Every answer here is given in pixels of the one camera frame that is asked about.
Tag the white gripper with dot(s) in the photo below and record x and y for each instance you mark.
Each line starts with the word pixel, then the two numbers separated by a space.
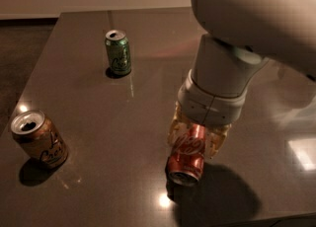
pixel 210 108

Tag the red coke can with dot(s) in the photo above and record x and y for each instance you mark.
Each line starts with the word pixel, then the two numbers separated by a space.
pixel 185 164

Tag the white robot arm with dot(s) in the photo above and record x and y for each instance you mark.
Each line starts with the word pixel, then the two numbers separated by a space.
pixel 240 37

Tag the green LaCroix can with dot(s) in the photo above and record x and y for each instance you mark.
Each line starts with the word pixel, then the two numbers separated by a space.
pixel 117 47

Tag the orange LaCroix can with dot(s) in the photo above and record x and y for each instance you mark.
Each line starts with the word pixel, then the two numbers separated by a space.
pixel 37 135

